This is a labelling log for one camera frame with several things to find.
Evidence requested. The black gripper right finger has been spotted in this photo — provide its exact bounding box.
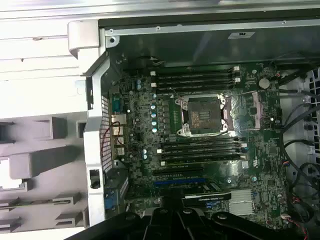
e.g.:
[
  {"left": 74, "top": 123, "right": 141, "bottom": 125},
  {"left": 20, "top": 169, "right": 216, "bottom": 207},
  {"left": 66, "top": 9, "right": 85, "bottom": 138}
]
[{"left": 174, "top": 196, "right": 283, "bottom": 240}]

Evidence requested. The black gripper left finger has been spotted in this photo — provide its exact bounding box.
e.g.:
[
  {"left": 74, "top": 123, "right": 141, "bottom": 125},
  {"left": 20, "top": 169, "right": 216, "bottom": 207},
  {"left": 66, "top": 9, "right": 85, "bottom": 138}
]
[{"left": 65, "top": 196, "right": 180, "bottom": 240}]

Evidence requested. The CPU socket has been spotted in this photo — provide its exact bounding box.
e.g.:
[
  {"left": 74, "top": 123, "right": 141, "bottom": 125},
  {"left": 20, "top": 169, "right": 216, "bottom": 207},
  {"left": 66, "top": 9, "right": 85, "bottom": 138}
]
[{"left": 174, "top": 93, "right": 236, "bottom": 138}]

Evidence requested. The black graphics card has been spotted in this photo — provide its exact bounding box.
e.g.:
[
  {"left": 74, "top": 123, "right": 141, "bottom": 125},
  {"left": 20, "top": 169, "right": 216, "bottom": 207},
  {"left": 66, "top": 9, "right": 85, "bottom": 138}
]
[{"left": 124, "top": 186, "right": 233, "bottom": 209}]

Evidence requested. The blue expansion slot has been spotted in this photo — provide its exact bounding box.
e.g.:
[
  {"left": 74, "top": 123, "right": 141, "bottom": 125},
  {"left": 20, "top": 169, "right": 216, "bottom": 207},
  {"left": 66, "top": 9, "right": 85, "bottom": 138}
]
[{"left": 152, "top": 177, "right": 208, "bottom": 188}]

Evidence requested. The silver chipset heat sink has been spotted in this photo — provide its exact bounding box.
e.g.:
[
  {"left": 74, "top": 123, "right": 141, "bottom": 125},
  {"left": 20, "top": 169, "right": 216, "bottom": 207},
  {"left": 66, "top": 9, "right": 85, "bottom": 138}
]
[{"left": 228, "top": 188, "right": 256, "bottom": 216}]

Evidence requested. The black expansion slot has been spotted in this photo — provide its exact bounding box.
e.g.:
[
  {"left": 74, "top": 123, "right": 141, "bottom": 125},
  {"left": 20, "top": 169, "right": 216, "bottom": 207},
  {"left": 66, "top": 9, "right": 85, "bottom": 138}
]
[{"left": 151, "top": 166, "right": 205, "bottom": 178}]

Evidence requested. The blue card clip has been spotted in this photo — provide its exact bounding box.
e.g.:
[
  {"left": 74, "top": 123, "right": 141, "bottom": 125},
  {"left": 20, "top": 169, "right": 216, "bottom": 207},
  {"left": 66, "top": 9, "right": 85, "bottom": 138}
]
[{"left": 104, "top": 191, "right": 119, "bottom": 211}]

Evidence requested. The green motherboard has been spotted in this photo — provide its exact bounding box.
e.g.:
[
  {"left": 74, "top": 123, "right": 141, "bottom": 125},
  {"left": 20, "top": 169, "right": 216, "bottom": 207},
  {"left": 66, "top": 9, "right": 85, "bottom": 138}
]
[{"left": 108, "top": 63, "right": 293, "bottom": 231}]

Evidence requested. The black RAM slot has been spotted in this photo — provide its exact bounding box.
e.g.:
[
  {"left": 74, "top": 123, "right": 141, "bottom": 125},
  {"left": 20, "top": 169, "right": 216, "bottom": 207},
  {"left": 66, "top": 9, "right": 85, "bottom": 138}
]
[
  {"left": 156, "top": 74, "right": 237, "bottom": 82},
  {"left": 156, "top": 80, "right": 237, "bottom": 88},
  {"left": 161, "top": 137, "right": 241, "bottom": 146},
  {"left": 156, "top": 69, "right": 237, "bottom": 76},
  {"left": 162, "top": 156, "right": 245, "bottom": 167},
  {"left": 161, "top": 149, "right": 243, "bottom": 159},
  {"left": 161, "top": 143, "right": 242, "bottom": 153},
  {"left": 156, "top": 86, "right": 237, "bottom": 94}
]

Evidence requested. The thin metal locking lever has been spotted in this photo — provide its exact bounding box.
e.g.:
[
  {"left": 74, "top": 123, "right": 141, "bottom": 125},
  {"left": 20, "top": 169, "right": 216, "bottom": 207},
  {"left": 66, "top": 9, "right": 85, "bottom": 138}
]
[{"left": 183, "top": 131, "right": 237, "bottom": 146}]

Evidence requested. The rear port cluster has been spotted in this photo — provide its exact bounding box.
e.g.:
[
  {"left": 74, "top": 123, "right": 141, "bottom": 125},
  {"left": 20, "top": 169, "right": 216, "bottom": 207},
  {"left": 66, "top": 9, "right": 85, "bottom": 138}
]
[{"left": 109, "top": 91, "right": 128, "bottom": 157}]

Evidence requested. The metal socket cover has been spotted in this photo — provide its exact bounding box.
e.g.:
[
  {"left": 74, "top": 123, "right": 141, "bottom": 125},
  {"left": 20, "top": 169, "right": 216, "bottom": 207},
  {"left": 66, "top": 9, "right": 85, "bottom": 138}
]
[{"left": 221, "top": 90, "right": 264, "bottom": 133}]

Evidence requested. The grey parts rack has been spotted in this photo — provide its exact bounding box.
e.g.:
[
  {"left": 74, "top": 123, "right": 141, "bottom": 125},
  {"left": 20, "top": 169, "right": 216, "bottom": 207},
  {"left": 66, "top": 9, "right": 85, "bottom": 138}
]
[{"left": 0, "top": 113, "right": 90, "bottom": 235}]

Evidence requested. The round coin battery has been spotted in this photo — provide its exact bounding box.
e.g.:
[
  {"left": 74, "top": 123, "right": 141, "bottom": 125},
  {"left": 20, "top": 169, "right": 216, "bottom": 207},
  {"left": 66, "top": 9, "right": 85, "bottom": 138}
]
[{"left": 258, "top": 76, "right": 271, "bottom": 89}]

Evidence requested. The grey open PC case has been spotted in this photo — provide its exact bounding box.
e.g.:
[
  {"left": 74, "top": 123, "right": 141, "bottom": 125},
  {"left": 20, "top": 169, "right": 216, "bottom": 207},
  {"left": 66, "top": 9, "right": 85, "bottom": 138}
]
[{"left": 67, "top": 18, "right": 320, "bottom": 240}]

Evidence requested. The silver metal disk bay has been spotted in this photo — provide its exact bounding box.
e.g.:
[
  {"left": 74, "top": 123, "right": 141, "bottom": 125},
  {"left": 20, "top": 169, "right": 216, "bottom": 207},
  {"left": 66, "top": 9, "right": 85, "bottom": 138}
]
[{"left": 278, "top": 66, "right": 320, "bottom": 161}]

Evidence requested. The grey case corner foot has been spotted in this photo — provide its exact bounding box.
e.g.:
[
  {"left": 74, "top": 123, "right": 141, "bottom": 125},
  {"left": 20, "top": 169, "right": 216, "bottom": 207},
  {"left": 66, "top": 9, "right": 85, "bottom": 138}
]
[{"left": 67, "top": 19, "right": 102, "bottom": 60}]

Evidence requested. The thin red wire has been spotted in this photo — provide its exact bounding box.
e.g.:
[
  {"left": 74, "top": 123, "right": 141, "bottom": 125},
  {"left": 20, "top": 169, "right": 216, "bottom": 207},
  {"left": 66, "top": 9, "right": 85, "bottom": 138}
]
[{"left": 100, "top": 121, "right": 126, "bottom": 157}]

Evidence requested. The black wire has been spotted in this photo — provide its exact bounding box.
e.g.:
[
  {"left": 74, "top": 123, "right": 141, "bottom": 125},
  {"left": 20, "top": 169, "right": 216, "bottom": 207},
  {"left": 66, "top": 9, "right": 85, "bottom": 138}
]
[
  {"left": 281, "top": 99, "right": 320, "bottom": 151},
  {"left": 287, "top": 162, "right": 320, "bottom": 240}
]

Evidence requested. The white case wall sticker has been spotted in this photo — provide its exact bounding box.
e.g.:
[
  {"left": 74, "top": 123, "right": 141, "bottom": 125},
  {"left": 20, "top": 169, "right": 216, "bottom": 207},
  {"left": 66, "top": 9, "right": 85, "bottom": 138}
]
[{"left": 228, "top": 31, "right": 256, "bottom": 40}]

